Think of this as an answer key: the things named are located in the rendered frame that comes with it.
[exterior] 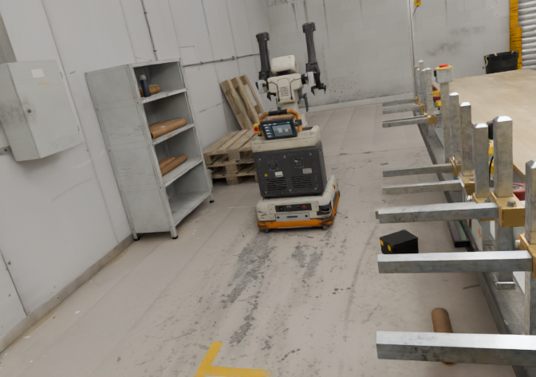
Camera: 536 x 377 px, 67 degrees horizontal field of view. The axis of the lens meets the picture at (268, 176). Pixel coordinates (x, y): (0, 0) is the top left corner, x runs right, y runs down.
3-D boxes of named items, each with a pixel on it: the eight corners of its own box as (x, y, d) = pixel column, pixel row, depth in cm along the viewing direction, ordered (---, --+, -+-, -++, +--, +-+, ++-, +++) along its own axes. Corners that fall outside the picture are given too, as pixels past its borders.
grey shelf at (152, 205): (134, 241, 375) (83, 72, 331) (179, 204, 457) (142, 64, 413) (176, 239, 362) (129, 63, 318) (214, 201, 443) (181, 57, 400)
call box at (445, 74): (437, 85, 189) (436, 68, 187) (435, 84, 195) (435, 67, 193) (453, 83, 187) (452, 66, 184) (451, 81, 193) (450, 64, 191)
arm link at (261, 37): (253, 31, 355) (264, 29, 352) (258, 33, 368) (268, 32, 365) (258, 82, 360) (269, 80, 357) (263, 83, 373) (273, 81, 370)
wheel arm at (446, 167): (383, 179, 181) (382, 170, 180) (383, 177, 184) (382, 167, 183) (490, 170, 168) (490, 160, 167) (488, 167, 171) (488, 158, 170)
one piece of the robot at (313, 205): (319, 211, 317) (317, 201, 314) (269, 214, 329) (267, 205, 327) (319, 210, 319) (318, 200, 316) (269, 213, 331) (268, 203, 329)
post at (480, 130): (479, 265, 135) (474, 124, 122) (477, 259, 138) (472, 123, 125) (490, 264, 134) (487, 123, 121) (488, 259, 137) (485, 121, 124)
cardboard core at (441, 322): (438, 350, 174) (430, 307, 202) (439, 365, 176) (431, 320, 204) (458, 351, 172) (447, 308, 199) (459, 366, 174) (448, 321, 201)
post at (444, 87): (444, 173, 202) (439, 83, 189) (443, 170, 207) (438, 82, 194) (454, 172, 201) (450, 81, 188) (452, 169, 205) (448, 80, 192)
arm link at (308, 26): (299, 21, 341) (311, 18, 338) (303, 24, 354) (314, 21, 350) (305, 74, 347) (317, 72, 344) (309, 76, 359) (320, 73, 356)
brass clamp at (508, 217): (499, 228, 98) (498, 209, 96) (486, 206, 110) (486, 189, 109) (528, 226, 96) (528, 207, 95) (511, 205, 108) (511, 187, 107)
